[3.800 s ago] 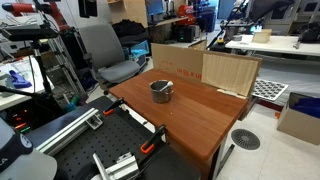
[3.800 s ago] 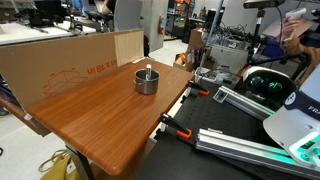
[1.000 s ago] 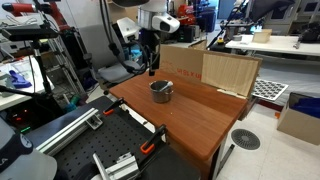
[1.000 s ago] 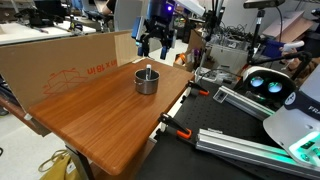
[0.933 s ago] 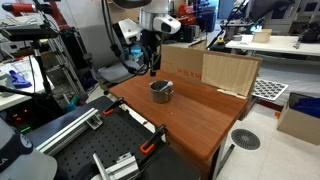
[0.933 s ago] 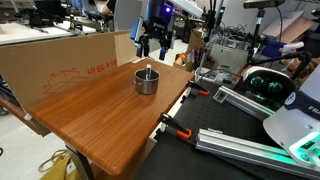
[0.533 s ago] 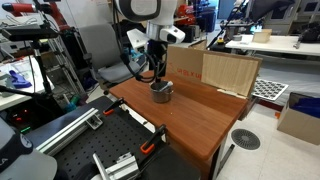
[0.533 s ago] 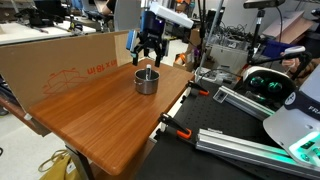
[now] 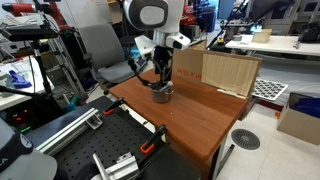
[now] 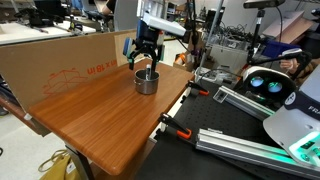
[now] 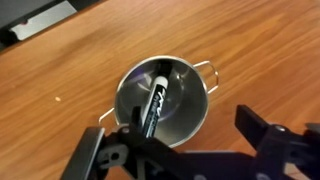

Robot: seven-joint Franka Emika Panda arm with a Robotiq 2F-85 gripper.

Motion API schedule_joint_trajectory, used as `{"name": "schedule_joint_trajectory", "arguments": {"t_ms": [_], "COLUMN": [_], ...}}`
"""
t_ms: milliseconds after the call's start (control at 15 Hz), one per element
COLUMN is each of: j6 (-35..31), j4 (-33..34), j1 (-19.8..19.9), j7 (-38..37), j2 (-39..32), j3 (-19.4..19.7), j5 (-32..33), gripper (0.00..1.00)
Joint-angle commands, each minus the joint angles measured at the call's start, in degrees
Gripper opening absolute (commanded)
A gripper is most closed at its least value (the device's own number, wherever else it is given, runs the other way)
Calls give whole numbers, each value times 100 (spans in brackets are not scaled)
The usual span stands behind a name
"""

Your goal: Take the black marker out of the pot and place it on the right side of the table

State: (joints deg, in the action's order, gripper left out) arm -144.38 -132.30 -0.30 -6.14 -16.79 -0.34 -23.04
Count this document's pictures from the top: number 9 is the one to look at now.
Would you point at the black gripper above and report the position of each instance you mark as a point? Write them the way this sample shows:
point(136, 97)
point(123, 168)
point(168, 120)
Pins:
point(163, 60)

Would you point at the black white marker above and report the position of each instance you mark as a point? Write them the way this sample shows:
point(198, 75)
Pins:
point(167, 86)

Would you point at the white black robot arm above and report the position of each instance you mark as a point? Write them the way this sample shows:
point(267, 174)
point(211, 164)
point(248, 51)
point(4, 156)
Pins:
point(150, 15)

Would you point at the red robot arm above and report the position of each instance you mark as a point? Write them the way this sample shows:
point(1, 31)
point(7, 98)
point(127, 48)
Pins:
point(30, 7)

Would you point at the small steel pot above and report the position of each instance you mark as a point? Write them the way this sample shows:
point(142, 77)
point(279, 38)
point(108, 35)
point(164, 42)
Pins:
point(162, 96)

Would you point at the brown box with red print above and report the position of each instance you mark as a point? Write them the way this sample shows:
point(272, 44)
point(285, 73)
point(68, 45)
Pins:
point(186, 66)

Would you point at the orange black bar clamp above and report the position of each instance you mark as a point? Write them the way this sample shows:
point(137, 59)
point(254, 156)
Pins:
point(151, 141)
point(111, 107)

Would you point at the grey office chair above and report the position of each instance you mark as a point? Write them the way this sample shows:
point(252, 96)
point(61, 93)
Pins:
point(106, 53)

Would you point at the corrugated cardboard panel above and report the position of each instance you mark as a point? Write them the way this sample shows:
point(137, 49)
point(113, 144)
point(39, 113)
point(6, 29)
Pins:
point(230, 73)

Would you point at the black perforated breadboard plate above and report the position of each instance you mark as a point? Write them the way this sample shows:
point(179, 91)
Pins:
point(110, 140)

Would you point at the green bottle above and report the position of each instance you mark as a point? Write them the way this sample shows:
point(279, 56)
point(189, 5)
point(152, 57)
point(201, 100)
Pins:
point(71, 103)

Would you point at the round floor drain grate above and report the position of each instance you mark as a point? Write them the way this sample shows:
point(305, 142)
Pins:
point(245, 139)

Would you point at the checkered calibration board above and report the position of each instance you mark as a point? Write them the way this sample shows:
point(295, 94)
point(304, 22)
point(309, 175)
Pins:
point(270, 89)

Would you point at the small wooden box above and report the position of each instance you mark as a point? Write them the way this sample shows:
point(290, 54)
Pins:
point(262, 35)

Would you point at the black tripod stand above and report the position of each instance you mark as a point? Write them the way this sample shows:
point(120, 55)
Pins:
point(41, 73)

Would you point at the long white table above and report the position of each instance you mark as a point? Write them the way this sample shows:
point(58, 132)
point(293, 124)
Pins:
point(283, 45)

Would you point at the cardboard box with blue contents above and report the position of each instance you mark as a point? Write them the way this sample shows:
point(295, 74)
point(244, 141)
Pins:
point(300, 123)

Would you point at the blue cloth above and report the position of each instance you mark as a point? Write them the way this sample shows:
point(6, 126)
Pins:
point(19, 81)

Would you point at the black device with red lights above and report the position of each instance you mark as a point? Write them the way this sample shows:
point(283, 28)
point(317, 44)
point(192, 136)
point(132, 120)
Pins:
point(20, 120)

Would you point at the black equipment on table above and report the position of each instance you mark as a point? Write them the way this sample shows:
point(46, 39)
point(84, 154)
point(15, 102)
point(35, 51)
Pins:
point(311, 33)

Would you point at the white side table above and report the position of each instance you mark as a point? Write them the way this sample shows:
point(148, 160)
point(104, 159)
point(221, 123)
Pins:
point(10, 100)

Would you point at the black grey cap shaped cover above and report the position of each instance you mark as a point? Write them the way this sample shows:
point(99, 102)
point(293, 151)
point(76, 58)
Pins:
point(16, 150)

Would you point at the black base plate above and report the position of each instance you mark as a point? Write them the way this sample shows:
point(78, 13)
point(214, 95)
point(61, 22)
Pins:
point(173, 166)

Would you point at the short aluminium profile rail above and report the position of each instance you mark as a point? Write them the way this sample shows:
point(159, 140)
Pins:
point(103, 168)

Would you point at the long aluminium profile rail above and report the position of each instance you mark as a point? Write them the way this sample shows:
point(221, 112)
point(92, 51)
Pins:
point(66, 131)

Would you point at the black camera on tripod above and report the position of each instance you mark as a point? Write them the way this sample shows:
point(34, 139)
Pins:
point(30, 33)

